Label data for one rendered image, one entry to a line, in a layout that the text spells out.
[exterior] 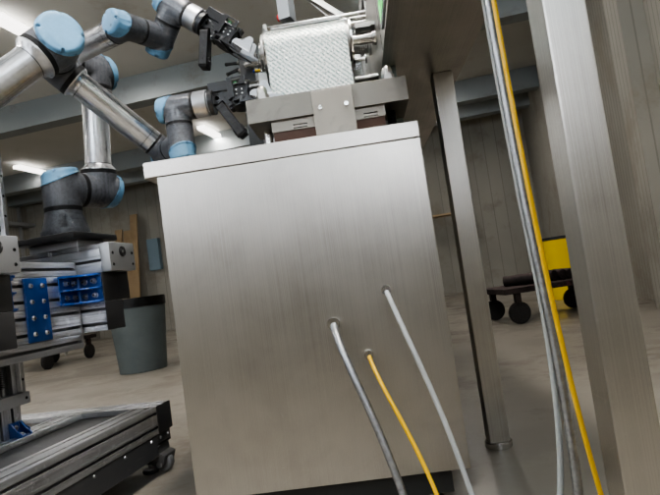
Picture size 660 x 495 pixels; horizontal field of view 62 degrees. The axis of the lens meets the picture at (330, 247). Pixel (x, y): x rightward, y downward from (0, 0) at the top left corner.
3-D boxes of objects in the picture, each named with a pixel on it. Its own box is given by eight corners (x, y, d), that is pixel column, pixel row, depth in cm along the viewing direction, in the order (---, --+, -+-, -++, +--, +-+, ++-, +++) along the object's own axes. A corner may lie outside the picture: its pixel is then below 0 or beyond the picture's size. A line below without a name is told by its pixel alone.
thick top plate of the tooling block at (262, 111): (260, 139, 151) (257, 119, 151) (404, 118, 149) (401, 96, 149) (247, 124, 135) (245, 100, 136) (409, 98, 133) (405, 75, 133)
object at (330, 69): (276, 125, 155) (267, 62, 156) (357, 112, 154) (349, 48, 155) (276, 125, 155) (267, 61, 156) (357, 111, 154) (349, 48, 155)
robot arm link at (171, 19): (160, 14, 170) (170, -14, 167) (190, 30, 169) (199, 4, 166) (145, 11, 162) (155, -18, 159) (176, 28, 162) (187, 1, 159)
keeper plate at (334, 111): (317, 137, 134) (310, 94, 135) (357, 131, 133) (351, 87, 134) (316, 135, 131) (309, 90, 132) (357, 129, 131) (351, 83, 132)
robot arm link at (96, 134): (70, 209, 189) (61, 51, 188) (109, 210, 201) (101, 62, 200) (88, 206, 182) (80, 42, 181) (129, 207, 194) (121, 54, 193)
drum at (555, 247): (597, 296, 568) (586, 232, 572) (553, 302, 577) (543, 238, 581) (586, 294, 610) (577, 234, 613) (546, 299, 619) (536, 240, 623)
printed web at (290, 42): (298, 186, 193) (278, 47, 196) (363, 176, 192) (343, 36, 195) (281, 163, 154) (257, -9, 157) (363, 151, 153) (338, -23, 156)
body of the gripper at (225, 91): (246, 74, 152) (203, 81, 153) (249, 104, 152) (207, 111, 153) (251, 83, 160) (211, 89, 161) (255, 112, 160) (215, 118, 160)
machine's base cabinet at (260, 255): (308, 364, 376) (291, 242, 381) (401, 353, 373) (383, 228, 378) (198, 546, 125) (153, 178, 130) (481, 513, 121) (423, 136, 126)
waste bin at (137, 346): (101, 378, 464) (92, 303, 468) (133, 367, 514) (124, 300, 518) (156, 371, 456) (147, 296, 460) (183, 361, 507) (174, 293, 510)
